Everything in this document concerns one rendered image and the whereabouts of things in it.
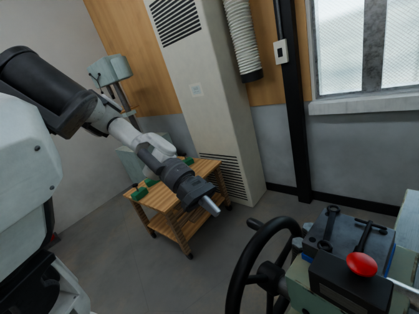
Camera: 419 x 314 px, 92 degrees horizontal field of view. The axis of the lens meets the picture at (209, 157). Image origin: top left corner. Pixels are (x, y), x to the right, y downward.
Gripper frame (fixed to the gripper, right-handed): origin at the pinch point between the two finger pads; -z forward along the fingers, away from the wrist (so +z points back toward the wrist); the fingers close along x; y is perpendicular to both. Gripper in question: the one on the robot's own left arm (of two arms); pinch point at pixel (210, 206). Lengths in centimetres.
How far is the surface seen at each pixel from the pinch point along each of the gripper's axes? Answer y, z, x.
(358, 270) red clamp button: 22.8, -25.6, 11.6
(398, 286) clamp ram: 20.6, -31.5, 6.2
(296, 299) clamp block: 9.3, -24.8, 10.0
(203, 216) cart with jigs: -91, 32, -67
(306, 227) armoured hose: 15.9, -19.9, 1.9
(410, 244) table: 19.3, -34.6, -8.4
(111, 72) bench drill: -24, 169, -57
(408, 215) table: 20.8, -33.5, -15.7
